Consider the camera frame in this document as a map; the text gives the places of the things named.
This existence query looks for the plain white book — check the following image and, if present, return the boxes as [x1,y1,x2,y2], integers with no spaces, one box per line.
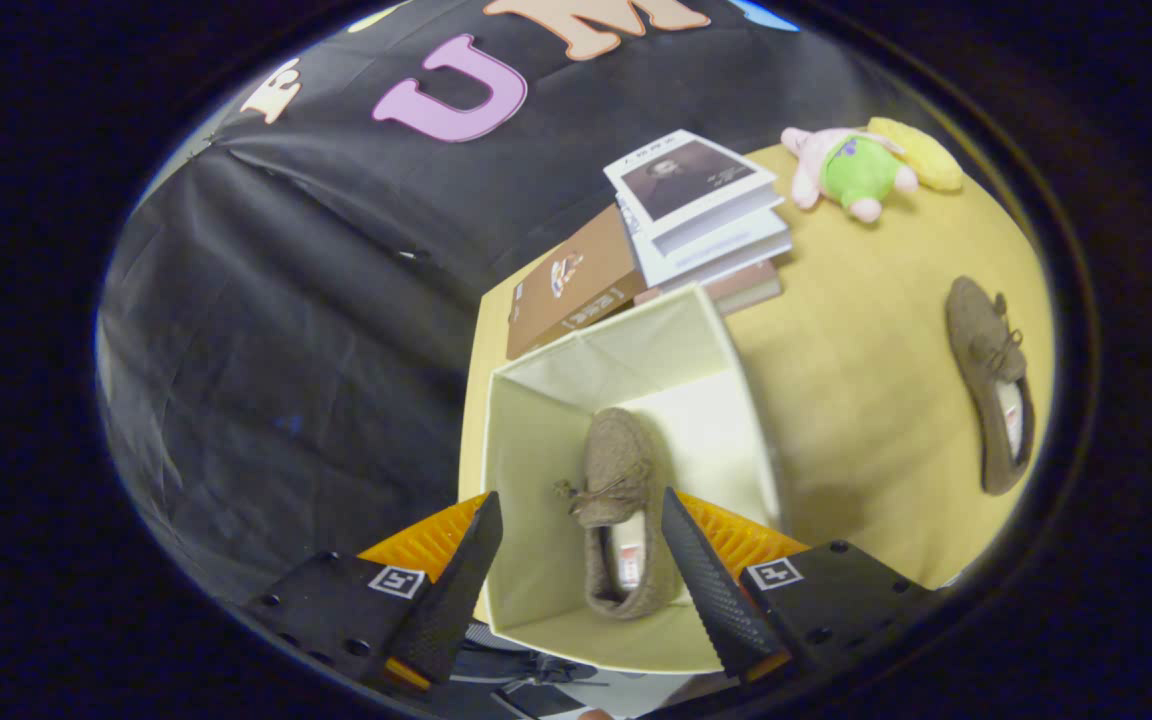
[616,200,794,291]

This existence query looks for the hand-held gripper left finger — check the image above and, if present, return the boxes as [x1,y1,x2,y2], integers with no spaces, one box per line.
[241,491,505,693]

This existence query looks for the black backdrop cloth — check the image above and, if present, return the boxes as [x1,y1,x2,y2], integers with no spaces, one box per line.
[96,0,937,601]

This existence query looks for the brown shoe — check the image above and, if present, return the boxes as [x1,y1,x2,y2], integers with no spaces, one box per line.
[554,407,682,621]
[944,276,1036,497]

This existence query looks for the white portrait cover book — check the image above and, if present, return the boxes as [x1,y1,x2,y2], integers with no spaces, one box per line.
[603,129,785,256]

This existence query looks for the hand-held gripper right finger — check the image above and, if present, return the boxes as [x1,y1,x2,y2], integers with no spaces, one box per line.
[660,487,940,683]

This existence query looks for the brown spine book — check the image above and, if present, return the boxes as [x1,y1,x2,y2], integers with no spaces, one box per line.
[634,258,783,317]

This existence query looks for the grey fabric storage box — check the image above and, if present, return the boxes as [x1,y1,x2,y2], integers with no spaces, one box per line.
[478,284,782,675]

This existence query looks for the pink green plush toy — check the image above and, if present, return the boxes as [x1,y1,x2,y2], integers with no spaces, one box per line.
[781,126,920,224]

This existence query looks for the yellow plush toy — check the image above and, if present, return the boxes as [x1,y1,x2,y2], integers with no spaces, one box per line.
[866,117,964,193]

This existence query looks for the brown cover book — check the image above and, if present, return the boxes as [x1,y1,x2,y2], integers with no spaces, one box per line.
[506,205,649,361]

